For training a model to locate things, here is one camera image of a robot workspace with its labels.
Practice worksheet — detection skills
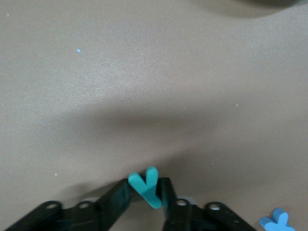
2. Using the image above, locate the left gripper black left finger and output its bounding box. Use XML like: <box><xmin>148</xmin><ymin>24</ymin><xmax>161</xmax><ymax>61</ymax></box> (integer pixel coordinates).
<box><xmin>3</xmin><ymin>178</ymin><xmax>145</xmax><ymax>231</ymax></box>

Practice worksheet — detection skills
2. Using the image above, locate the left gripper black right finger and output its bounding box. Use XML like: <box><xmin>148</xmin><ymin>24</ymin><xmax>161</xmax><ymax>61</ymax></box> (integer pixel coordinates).
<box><xmin>156</xmin><ymin>177</ymin><xmax>257</xmax><ymax>231</ymax></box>

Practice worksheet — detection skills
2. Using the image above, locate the teal foam letter y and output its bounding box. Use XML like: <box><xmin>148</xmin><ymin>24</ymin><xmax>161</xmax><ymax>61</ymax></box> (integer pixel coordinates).
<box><xmin>128</xmin><ymin>166</ymin><xmax>162</xmax><ymax>209</ymax></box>

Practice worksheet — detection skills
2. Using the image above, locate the blue foam letter x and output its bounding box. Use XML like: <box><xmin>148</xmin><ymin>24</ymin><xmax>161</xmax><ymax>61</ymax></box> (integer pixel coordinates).
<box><xmin>258</xmin><ymin>207</ymin><xmax>296</xmax><ymax>231</ymax></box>

